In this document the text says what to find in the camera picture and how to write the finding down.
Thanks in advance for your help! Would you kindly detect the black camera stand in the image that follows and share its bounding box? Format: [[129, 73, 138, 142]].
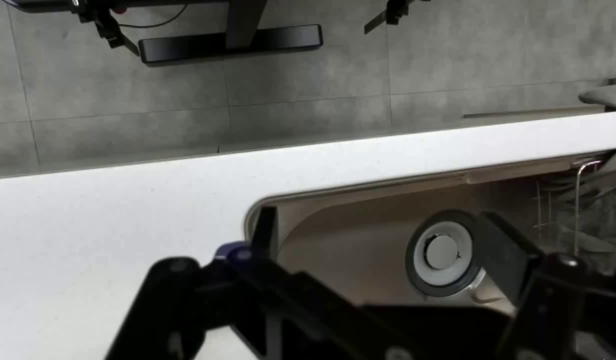
[[362, 0, 420, 35], [73, 0, 142, 55]]

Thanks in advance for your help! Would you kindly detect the black desk foot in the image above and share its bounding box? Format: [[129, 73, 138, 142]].
[[136, 0, 324, 68]]

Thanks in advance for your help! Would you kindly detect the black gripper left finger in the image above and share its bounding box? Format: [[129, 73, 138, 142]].
[[106, 203, 417, 360]]

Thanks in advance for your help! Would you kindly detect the wire sink rack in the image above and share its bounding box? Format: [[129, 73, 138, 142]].
[[533, 158, 604, 260]]

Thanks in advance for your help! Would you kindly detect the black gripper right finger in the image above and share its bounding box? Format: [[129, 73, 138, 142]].
[[478, 209, 616, 360]]

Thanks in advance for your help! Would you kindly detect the round sink drain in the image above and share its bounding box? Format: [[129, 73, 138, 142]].
[[405, 207, 488, 300]]

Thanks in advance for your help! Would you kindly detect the stainless steel sink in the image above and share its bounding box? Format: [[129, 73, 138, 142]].
[[245, 153, 616, 316]]

